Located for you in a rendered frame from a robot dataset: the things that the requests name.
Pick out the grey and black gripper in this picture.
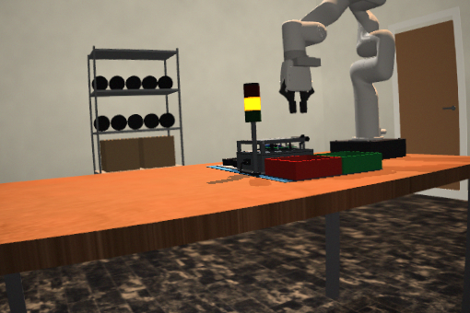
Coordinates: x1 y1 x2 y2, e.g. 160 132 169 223
279 59 314 113

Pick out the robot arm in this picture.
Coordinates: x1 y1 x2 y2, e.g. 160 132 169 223
282 0 395 141

